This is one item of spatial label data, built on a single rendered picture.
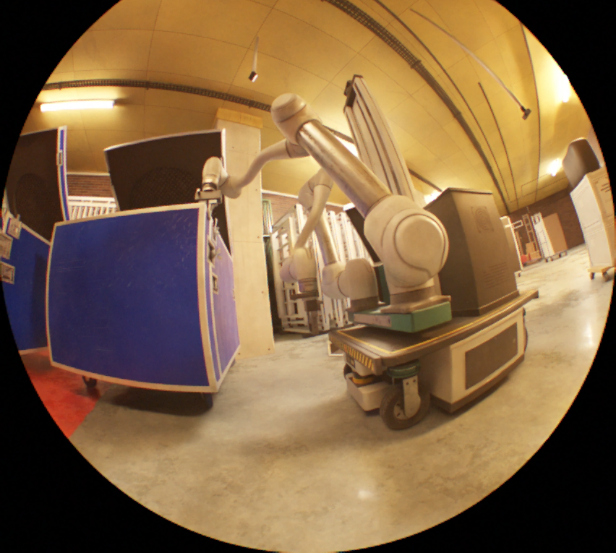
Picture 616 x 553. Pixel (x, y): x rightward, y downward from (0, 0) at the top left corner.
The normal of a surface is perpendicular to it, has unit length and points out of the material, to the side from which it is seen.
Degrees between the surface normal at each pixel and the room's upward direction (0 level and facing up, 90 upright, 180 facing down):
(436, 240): 94
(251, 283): 90
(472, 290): 90
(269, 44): 180
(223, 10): 180
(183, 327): 90
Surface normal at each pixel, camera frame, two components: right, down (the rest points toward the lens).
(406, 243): -0.22, -0.15
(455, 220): -0.99, 0.09
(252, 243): 0.54, -0.29
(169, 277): 0.22, -0.29
